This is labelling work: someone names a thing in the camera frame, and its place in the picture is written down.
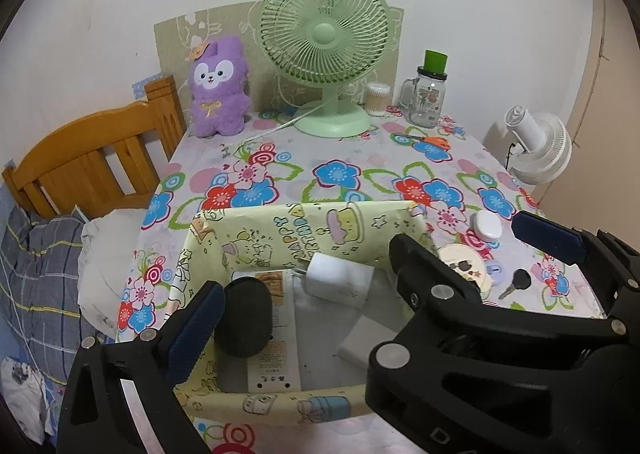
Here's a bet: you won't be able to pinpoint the black head key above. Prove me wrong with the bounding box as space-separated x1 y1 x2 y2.
499 269 532 300

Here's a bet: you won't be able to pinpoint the white USB charger block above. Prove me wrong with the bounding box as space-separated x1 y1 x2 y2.
302 252 374 310

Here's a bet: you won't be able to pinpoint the wooden bed headboard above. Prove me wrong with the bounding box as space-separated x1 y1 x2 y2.
2 76 186 219

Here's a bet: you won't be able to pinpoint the glass jar green lid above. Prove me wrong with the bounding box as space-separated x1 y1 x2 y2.
398 50 448 129

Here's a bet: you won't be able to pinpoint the plaid blue bedding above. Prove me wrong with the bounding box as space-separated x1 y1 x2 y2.
1 205 96 386

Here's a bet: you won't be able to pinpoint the white clip fan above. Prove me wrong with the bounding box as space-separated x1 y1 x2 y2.
504 105 573 185

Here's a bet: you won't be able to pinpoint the floral tablecloth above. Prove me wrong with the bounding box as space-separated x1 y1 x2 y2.
115 105 609 454

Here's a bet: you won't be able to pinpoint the beige door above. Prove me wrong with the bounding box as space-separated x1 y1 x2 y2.
534 0 639 248

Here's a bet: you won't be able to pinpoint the white oval case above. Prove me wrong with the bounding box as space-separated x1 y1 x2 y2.
471 209 503 243

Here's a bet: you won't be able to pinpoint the white fan power cable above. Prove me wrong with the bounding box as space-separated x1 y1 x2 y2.
244 97 331 142

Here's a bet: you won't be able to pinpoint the green desk fan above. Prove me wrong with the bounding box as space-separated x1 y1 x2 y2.
257 0 390 139

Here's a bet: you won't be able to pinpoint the beige patterned wall board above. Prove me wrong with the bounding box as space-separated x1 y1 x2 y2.
152 0 406 115

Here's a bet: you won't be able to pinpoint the white 45W charger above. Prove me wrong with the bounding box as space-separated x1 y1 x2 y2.
337 315 397 368

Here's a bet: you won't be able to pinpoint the cotton swab container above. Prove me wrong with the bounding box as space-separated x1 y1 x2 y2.
364 82 392 117

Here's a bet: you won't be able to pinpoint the black oval pouch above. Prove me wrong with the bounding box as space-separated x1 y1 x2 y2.
214 276 272 359

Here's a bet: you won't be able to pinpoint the white remote control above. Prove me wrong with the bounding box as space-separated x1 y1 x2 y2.
226 270 302 393

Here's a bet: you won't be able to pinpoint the orange handled scissors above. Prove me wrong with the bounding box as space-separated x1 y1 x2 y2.
410 136 450 151

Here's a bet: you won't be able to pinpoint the yellow patterned storage box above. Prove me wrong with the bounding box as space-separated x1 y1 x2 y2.
166 200 436 425

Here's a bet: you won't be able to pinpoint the white pillow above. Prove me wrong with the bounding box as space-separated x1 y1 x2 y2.
77 208 146 339

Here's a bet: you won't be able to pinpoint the purple plush rabbit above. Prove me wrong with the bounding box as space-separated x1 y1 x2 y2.
189 36 250 138

